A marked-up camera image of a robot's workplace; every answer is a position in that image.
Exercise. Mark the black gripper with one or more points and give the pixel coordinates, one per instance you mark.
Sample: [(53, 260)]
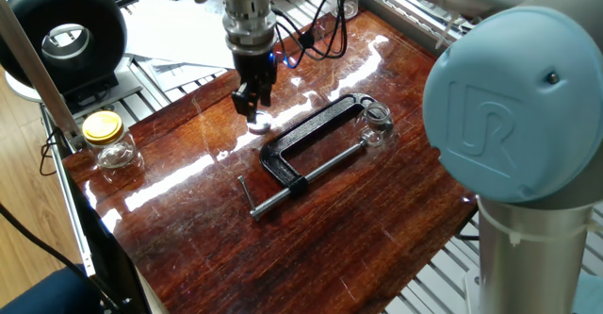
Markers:
[(254, 66)]

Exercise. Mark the black table side panel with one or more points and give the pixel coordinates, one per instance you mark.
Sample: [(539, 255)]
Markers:
[(108, 257)]

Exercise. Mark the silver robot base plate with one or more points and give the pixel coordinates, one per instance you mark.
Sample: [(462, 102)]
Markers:
[(471, 290)]

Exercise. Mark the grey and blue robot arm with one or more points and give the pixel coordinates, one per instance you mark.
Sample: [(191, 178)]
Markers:
[(513, 106)]

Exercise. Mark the aluminium frame post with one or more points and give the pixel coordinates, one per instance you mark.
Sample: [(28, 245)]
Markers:
[(35, 69)]

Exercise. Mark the dark blue chair seat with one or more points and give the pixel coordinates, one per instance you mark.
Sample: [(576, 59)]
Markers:
[(47, 295)]

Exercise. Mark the white paper sheet with drawing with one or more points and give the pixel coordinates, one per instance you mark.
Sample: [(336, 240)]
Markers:
[(184, 76)]

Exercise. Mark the black C-clamp with steel screw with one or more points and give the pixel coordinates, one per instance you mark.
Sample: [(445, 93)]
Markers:
[(278, 160)]

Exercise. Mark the white printed paper sheets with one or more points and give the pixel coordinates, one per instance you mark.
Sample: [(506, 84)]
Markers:
[(179, 31)]

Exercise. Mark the gold metal jar lid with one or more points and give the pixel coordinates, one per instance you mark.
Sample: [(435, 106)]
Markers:
[(102, 126)]

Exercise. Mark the grey metal base plate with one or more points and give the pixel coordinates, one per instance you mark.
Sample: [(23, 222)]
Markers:
[(127, 87)]

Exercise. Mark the white round jar lid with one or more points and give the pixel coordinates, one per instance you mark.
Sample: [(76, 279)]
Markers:
[(261, 127)]

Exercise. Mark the small clear glass jar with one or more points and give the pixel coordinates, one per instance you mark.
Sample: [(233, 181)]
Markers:
[(374, 131)]

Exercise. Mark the clear glass storage jar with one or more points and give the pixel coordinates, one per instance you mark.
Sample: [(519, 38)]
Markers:
[(115, 153)]

